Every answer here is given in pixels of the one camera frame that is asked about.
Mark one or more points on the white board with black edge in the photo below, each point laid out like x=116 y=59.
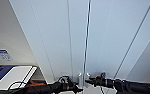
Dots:
x=14 y=77

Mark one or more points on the blue and white wall sticker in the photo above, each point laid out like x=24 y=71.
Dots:
x=3 y=55

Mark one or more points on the white wardrobe door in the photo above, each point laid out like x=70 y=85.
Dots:
x=114 y=40
x=51 y=40

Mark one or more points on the white wardrobe carcass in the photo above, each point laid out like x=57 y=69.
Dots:
x=144 y=50

